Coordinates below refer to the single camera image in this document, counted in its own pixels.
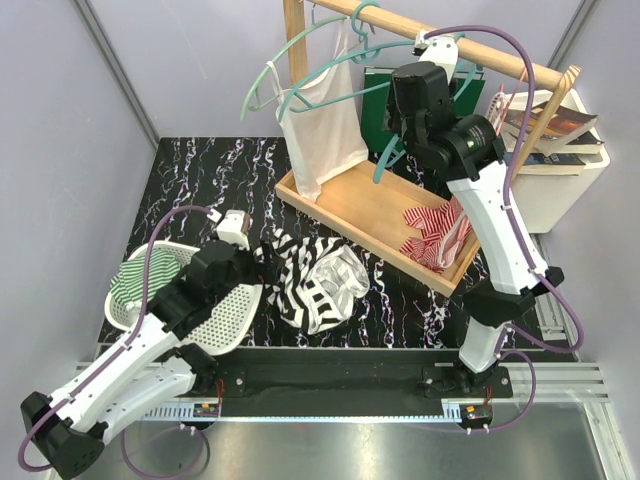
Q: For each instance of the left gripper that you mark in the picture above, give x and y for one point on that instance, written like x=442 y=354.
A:
x=256 y=274

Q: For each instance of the white storage box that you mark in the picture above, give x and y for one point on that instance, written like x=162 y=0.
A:
x=543 y=199

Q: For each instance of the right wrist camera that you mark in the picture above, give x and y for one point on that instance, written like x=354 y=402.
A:
x=441 y=50

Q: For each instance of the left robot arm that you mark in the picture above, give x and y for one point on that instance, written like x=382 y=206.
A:
x=142 y=369

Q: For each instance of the stack of books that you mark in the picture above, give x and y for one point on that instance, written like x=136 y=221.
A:
x=559 y=150

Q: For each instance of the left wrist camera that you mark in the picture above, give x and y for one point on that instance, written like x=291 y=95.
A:
x=234 y=227

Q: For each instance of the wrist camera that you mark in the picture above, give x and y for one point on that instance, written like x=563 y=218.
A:
x=234 y=227
x=441 y=50

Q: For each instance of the green white striped garment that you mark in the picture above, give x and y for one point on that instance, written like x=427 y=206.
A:
x=126 y=286

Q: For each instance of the wooden tray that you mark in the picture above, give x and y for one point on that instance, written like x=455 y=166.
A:
x=371 y=215

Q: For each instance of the black white striped tank top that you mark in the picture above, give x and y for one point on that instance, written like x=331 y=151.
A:
x=312 y=282

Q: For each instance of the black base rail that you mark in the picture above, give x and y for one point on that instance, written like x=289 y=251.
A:
x=333 y=383

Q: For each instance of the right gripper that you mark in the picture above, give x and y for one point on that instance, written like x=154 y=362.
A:
x=392 y=113

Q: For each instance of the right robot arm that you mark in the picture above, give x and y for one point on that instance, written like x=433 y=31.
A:
x=468 y=156

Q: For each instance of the green binder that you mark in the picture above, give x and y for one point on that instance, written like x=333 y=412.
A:
x=469 y=85

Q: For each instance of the pink hanger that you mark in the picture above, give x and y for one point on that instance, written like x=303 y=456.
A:
x=500 y=104

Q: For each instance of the teal hanger with white top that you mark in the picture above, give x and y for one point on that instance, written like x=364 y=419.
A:
x=295 y=49

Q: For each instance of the red white striped garment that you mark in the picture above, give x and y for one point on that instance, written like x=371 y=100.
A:
x=443 y=229

